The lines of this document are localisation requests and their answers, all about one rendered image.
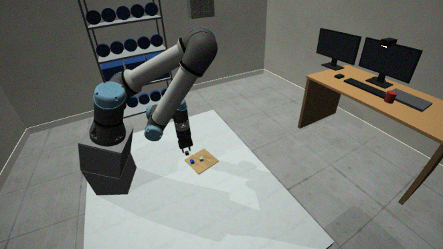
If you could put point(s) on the tan mat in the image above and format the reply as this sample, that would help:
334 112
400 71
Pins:
208 161

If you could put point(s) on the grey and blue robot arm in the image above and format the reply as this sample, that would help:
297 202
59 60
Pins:
110 98

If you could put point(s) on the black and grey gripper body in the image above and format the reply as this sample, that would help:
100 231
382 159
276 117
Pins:
183 133

